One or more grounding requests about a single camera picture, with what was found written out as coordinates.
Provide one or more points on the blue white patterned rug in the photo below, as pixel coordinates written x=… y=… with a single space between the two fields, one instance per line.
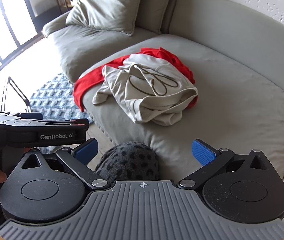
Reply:
x=54 y=100

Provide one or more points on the dark spotted knee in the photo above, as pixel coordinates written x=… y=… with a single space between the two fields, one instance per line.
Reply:
x=129 y=161

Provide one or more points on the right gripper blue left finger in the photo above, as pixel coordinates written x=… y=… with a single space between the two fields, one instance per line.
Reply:
x=76 y=160

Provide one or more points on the large grey throw pillow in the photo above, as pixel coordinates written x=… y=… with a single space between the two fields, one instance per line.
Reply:
x=105 y=15

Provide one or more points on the black metal chair frame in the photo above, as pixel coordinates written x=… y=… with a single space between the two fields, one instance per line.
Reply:
x=13 y=100

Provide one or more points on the white hoodie with cursive lettering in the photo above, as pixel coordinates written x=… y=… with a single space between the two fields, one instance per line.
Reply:
x=147 y=89

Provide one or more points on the red sweater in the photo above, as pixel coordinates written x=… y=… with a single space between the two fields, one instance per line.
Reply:
x=95 y=77

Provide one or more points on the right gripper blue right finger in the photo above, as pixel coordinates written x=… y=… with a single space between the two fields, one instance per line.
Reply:
x=212 y=161

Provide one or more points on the grey green sofa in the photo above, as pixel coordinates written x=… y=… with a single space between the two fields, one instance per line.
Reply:
x=216 y=73

